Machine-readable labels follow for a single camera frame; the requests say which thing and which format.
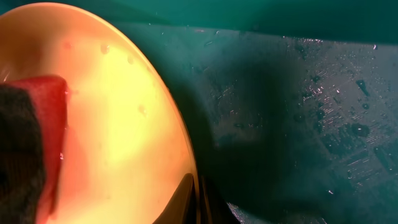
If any yellow-green plate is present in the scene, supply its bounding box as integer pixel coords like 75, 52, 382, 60
1, 2, 201, 223

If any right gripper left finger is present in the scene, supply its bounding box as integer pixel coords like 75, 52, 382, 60
154, 173, 197, 224

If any teal plastic serving tray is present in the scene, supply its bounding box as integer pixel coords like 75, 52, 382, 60
1, 1, 397, 223

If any green and red sponge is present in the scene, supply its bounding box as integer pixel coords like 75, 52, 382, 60
1, 76, 68, 224

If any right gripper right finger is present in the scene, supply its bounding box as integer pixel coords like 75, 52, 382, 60
199, 176, 240, 224

